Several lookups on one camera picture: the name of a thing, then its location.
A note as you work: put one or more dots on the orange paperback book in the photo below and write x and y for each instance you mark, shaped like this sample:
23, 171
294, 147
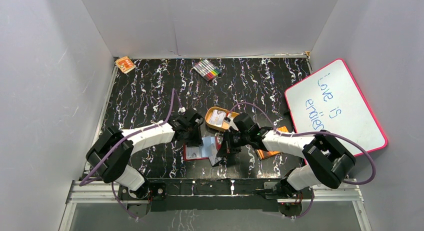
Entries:
268, 154

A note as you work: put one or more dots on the yellow oval tray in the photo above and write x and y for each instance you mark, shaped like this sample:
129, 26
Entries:
227, 120

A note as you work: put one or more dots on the red leather card holder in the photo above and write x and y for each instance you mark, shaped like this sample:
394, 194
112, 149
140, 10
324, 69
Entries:
208, 150

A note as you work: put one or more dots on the small orange card box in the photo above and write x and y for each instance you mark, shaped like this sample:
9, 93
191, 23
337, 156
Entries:
125, 64

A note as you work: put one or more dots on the pack of coloured markers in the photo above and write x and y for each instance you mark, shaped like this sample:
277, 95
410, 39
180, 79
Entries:
207, 70

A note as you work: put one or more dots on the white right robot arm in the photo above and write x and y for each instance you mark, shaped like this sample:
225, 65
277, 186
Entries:
328, 161

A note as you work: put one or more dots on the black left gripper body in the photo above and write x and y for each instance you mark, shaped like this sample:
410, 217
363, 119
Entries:
192, 133

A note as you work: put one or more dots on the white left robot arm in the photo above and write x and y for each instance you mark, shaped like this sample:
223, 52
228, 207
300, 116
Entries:
111, 153

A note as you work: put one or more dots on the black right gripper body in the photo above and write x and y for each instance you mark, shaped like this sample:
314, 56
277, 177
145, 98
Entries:
238, 139

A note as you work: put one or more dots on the pink framed whiteboard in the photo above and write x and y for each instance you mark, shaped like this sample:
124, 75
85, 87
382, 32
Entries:
330, 99

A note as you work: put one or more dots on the black aluminium base frame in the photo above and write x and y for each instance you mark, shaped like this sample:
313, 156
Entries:
175, 194

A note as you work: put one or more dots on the silver VIP card stack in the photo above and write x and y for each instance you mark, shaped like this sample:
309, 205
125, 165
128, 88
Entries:
217, 118

